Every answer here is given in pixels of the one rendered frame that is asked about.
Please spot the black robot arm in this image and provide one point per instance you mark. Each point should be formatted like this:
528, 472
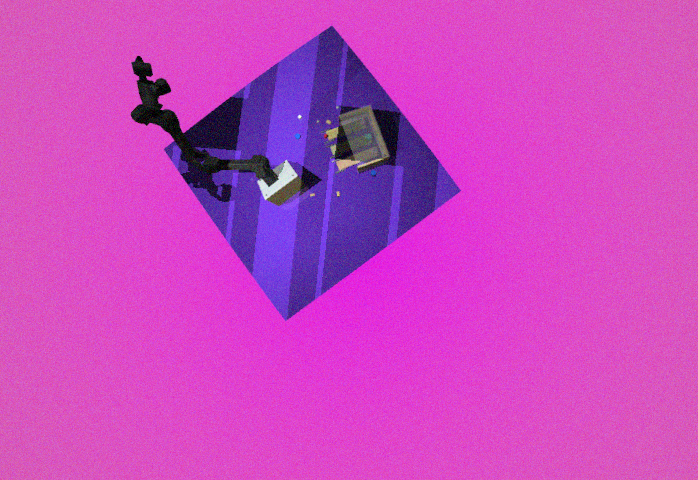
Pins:
149, 112

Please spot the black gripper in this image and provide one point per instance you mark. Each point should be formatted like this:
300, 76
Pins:
142, 70

